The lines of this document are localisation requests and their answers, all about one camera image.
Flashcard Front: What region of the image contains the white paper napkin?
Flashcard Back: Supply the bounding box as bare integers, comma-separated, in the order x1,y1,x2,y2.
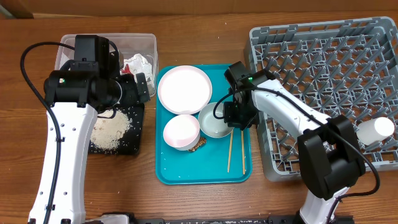
124,54,155,94

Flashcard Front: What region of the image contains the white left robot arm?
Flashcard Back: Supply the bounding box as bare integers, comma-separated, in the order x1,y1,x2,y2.
28,70,150,223

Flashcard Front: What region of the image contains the right wooden chopstick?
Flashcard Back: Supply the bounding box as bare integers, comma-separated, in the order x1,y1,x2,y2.
241,130,246,175

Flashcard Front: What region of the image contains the grey-green bowl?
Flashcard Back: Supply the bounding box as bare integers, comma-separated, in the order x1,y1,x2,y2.
198,102,233,138

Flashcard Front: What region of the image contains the left wooden chopstick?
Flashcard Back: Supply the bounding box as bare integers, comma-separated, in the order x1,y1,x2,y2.
227,129,234,173

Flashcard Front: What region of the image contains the black waste tray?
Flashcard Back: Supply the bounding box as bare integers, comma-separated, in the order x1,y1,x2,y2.
88,104,145,155

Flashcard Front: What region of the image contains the clear plastic waste bin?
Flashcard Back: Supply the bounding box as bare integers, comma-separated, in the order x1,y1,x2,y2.
55,33,159,97

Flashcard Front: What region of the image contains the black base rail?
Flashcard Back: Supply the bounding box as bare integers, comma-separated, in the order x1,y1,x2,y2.
83,211,355,224

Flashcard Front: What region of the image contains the spilled rice pile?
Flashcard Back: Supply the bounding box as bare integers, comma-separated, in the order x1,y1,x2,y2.
90,110,132,152

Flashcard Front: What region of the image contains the grey dishwasher rack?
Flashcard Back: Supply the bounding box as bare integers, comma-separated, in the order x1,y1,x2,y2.
244,17,397,182

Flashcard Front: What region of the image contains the white cup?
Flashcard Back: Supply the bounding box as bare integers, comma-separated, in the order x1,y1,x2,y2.
356,117,395,145

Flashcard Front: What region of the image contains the pink bowl with rice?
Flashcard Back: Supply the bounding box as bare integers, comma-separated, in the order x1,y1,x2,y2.
163,114,200,151

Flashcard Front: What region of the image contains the wooden chopstick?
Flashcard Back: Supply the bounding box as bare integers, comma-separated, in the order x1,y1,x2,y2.
227,129,234,173
241,130,246,175

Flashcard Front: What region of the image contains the large pink plate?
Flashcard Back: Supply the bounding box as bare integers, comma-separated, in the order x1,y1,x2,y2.
158,65,213,114

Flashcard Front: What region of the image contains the brown food scrap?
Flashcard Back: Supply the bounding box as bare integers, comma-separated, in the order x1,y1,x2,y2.
188,137,206,152

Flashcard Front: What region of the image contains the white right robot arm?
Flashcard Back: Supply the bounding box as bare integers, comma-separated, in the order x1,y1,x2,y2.
220,64,366,223

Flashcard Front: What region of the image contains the red snack wrapper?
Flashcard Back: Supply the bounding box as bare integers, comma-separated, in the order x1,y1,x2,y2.
120,64,131,75

